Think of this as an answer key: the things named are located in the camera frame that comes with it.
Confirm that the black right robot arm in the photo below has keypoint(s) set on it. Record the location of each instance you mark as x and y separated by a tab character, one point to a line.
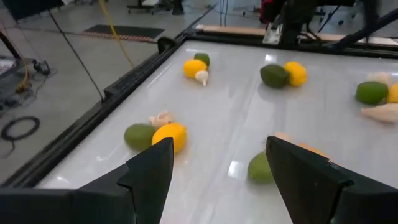
293	18

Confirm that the large yellow-orange lemon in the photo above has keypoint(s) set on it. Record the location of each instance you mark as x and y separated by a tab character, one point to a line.
312	150

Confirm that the yellow lemon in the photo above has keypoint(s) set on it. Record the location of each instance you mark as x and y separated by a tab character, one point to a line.
164	130
192	68
297	73
393	93

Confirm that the black stand leg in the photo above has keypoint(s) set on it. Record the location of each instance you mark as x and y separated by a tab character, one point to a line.
9	45

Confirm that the black wheeled stand base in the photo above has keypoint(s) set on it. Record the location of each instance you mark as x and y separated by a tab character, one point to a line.
177	7

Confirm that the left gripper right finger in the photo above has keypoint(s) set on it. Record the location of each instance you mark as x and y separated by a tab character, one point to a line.
304	186

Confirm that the green lime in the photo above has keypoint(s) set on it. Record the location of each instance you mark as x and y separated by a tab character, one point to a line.
371	92
259	169
138	136
202	58

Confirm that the red object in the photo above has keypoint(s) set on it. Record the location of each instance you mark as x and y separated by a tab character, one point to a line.
267	11

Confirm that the white box device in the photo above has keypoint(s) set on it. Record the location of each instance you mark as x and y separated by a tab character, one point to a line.
272	35

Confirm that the black table frame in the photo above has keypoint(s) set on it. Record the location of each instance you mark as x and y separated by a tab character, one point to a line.
118	93

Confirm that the black power adapter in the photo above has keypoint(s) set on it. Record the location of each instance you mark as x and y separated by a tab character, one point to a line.
42	67

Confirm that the black floor mat striped edge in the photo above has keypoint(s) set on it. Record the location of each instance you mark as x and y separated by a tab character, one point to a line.
124	31

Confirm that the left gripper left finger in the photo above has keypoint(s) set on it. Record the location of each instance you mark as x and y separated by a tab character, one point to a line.
146	186

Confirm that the black rail clamp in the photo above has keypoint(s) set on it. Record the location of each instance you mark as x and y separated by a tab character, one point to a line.
164	43

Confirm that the green pepper toy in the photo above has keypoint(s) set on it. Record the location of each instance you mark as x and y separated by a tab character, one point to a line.
273	76

